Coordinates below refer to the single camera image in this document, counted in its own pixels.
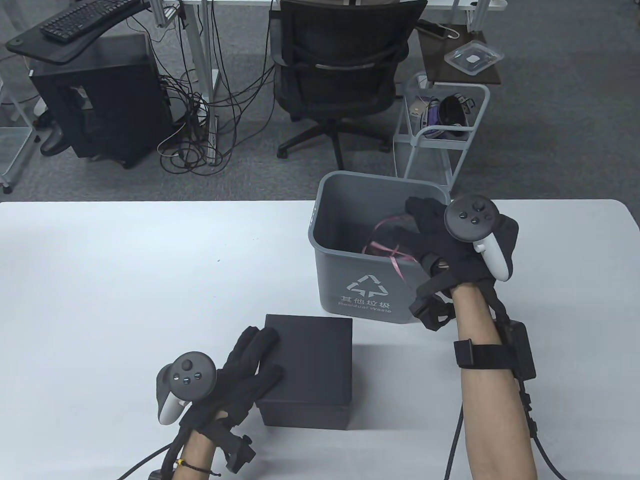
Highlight person's right forearm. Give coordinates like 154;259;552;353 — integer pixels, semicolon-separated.
451;284;539;480

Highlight black glove cable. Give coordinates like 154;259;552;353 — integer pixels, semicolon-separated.
122;440;182;480
442;404;464;480
517;378;568;480

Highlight black and white headset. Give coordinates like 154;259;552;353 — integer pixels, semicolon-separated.
421;93;477;139

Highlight clear plastic container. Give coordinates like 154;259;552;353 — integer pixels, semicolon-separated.
443;40;504;76

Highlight clear wrapper with pink ribbon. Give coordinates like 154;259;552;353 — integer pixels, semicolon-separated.
362;212;427;282

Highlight black keyboard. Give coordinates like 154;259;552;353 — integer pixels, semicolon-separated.
39;0;147;42

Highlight black cord bracelet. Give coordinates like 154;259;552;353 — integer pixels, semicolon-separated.
174;457;222;477

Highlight white power strip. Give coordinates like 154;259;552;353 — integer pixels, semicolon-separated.
206;114;222;167

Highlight person's left forearm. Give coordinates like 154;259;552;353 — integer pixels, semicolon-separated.
176;430;222;480

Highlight small white box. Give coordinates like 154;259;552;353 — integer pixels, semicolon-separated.
406;96;432;122

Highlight brown side table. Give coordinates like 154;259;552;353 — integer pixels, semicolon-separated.
416;21;502;86

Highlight white desk leg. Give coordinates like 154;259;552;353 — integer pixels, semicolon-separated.
191;0;221;101

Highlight white metal trolley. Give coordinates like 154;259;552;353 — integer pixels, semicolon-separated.
392;72;491;197

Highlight grey waste bin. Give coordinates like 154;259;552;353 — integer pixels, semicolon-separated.
309;170;452;326

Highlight grey and white hand controller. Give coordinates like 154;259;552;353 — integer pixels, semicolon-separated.
156;352;217;426
443;196;514;282

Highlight smartphone with cable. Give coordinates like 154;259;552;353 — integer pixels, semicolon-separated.
416;19;460;41

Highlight person's right hand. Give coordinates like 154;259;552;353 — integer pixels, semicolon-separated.
393;196;520;292

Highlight person's left hand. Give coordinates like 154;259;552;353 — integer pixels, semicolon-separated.
179;325;286;435

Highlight black cardboard box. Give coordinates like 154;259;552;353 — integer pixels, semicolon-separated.
254;314;354;431

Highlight black mesh office chair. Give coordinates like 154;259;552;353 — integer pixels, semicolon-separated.
269;0;429;172

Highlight black computer tower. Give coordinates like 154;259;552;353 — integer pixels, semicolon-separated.
28;32;174;170

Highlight black armband with module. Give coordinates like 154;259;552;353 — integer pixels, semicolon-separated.
453;322;538;382

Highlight black shoes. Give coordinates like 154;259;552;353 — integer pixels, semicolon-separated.
36;111;75;157

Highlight black keyboard tray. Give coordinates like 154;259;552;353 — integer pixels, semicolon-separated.
5;0;152;65

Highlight tangle of black cables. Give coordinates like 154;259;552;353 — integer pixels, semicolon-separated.
148;0;277;177

